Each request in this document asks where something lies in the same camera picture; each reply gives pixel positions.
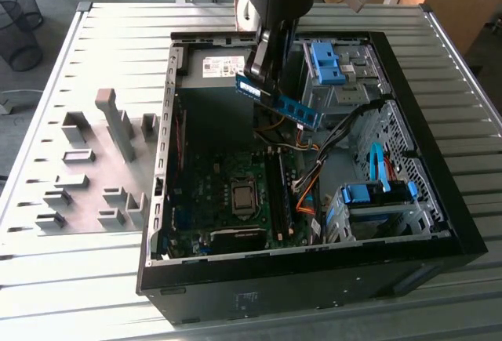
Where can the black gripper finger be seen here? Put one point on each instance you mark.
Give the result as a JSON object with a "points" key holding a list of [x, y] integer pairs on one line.
{"points": [[286, 51], [260, 62]]}

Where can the blue RAM stick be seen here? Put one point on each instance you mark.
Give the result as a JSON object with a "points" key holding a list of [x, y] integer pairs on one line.
{"points": [[298, 111]]}

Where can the black RAM slot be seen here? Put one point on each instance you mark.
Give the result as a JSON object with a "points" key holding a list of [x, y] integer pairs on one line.
{"points": [[274, 200]]}

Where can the blue plastic drive latch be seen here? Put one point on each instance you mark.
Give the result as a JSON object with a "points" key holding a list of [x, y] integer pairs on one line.
{"points": [[331, 76], [323, 53]]}

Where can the grey power supply unit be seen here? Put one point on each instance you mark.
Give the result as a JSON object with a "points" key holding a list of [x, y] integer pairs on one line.
{"points": [[212, 109]]}

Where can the grey tall drive cage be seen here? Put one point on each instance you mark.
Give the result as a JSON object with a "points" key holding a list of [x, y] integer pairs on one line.
{"points": [[345, 98]]}

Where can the CPU socket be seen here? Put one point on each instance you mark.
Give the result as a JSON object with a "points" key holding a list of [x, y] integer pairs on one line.
{"points": [[245, 181]]}

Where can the silver CPU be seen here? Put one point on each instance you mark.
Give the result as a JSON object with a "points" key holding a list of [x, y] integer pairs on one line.
{"points": [[244, 196]]}

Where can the green motherboard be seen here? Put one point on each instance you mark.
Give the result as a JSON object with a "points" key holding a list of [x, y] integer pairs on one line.
{"points": [[204, 196]]}

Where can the blue disk carrier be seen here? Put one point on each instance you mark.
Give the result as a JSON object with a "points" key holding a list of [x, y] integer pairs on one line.
{"points": [[359, 194]]}

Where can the black graphics card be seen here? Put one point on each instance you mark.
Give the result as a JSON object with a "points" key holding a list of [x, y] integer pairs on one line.
{"points": [[239, 239]]}

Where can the black disk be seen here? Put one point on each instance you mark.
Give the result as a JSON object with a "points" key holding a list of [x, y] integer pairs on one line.
{"points": [[396, 194]]}

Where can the wooden cabinet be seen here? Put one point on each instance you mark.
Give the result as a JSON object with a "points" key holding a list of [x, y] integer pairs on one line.
{"points": [[463, 4]]}

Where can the grey parts rack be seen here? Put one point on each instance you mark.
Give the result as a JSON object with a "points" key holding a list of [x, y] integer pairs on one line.
{"points": [[98, 153]]}

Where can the grey low disk bay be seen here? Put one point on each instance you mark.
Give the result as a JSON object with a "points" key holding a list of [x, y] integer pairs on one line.
{"points": [[392, 219]]}

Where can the black open PC case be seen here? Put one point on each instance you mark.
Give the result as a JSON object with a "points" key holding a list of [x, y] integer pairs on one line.
{"points": [[274, 290]]}

